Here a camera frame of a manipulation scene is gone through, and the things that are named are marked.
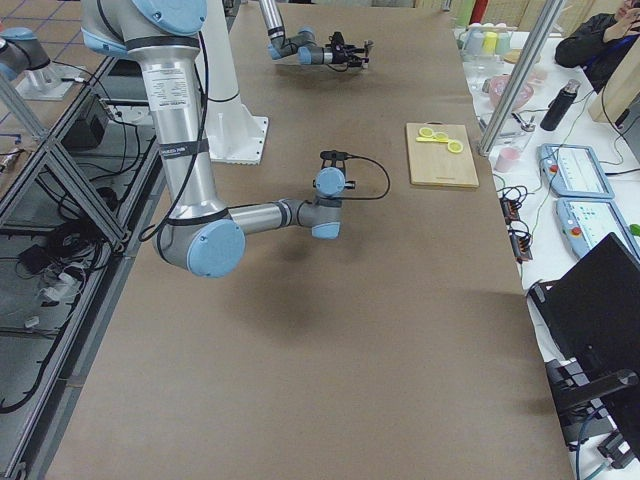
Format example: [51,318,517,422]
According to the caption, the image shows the aluminium frame post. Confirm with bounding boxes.
[478,0,565,157]

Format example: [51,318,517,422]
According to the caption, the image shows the yellow plastic knife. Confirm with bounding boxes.
[415,136,450,144]

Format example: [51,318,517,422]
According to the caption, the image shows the teach pendant far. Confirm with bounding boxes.
[537,143,615,199]

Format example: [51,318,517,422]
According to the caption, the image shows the green plastic cup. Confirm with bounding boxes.
[495,32,511,56]

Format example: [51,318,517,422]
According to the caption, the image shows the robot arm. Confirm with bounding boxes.
[81,1,348,278]
[81,1,373,70]

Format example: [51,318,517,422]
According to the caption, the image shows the teach pendant near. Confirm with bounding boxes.
[555,197,639,259]

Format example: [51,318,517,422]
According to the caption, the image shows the bamboo cutting board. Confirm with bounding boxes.
[405,123,479,188]

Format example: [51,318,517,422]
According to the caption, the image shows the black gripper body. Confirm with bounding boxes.
[327,31,364,68]

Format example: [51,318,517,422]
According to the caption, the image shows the pink plastic cup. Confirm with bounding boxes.
[494,147,521,173]

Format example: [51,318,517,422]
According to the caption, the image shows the lemon slice far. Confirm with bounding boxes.
[418,127,434,138]

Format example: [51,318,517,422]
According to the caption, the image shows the black water bottle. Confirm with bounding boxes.
[540,79,581,132]

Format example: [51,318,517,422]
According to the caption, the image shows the lemon slice near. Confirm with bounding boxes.
[447,140,464,153]

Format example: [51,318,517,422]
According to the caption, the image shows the seated person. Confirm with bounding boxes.
[554,1,639,92]

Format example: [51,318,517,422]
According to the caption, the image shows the black monitor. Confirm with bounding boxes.
[528,233,639,455]

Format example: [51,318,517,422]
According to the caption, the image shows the yellow plastic cup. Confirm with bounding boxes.
[481,31,499,56]

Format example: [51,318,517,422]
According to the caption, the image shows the teach pendant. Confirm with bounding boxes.
[537,143,615,199]
[555,197,639,259]

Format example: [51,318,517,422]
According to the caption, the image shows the steel jigger measuring cup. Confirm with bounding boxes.
[363,40,374,64]

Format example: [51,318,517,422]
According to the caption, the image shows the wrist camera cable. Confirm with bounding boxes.
[319,149,391,201]

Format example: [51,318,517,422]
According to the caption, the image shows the grey plastic cup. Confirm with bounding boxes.
[464,29,485,56]

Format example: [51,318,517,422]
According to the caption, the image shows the pink bowl with ice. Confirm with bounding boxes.
[486,74,535,110]

